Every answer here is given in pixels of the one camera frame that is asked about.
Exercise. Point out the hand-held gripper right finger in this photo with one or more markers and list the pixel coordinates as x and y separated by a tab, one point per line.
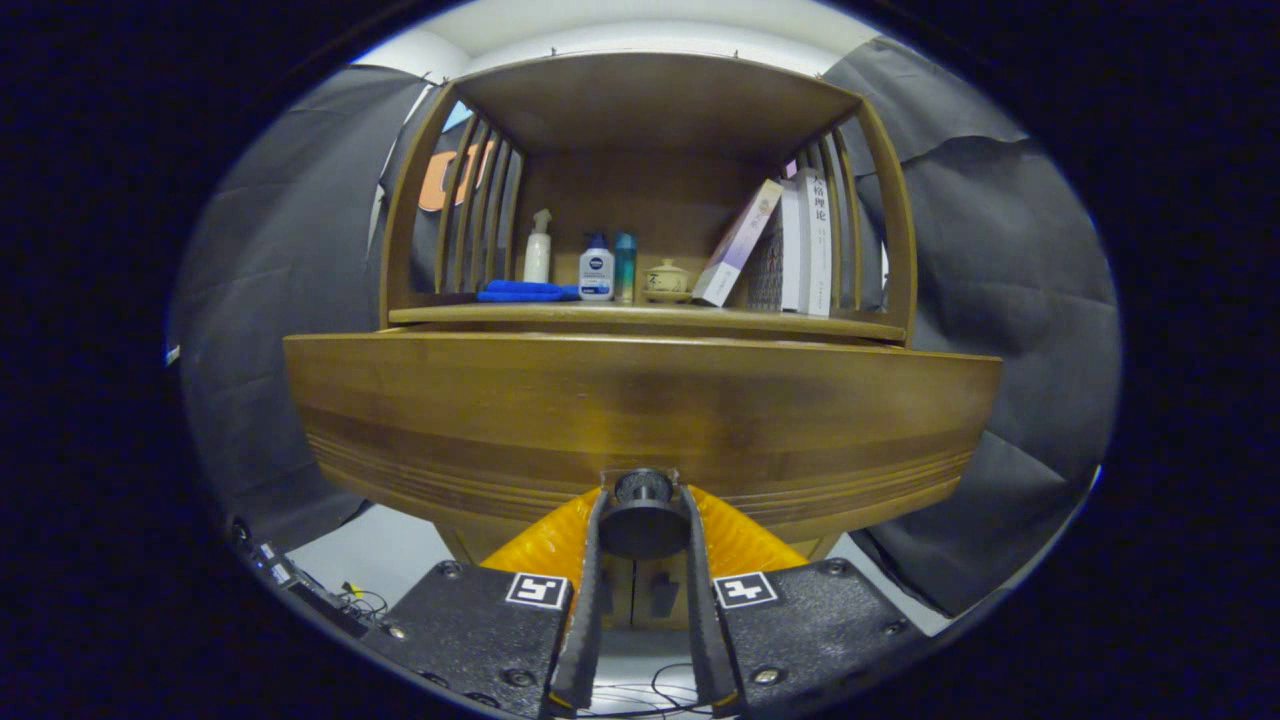
703	620

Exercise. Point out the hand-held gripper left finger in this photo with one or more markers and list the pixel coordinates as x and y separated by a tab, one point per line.
588	620

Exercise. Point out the black drawer knob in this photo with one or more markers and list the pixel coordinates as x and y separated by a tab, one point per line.
643	510

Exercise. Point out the wooden drawer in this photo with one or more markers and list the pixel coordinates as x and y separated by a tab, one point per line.
640	400

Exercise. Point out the wooden cabinet door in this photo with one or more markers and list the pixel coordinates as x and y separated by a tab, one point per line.
620	610
642	615

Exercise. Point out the wooden countertop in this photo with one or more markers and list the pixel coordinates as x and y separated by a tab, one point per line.
650	318

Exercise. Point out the wooden cabinet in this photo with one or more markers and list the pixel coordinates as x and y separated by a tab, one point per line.
650	100

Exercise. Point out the black power strip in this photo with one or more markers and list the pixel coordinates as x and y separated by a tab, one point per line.
290	585

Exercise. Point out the blue folded cloth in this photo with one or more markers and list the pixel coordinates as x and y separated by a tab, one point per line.
525	291

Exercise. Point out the beige lidded teacup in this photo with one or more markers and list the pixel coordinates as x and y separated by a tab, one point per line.
667	282

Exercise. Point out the white lotion bottle blue cap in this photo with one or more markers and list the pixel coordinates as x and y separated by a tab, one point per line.
597	275

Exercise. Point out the dark patterned book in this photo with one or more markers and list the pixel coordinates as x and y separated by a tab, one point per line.
765	270

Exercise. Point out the teal slim bottle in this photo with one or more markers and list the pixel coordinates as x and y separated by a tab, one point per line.
625	265

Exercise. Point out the white spray bottle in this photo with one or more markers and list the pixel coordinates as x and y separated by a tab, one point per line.
538	255

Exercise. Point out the pink cover book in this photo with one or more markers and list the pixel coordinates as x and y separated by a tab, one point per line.
738	245

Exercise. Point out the plain white book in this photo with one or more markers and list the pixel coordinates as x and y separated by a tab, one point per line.
790	250

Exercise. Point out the white book with black characters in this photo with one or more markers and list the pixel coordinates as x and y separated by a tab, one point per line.
818	245

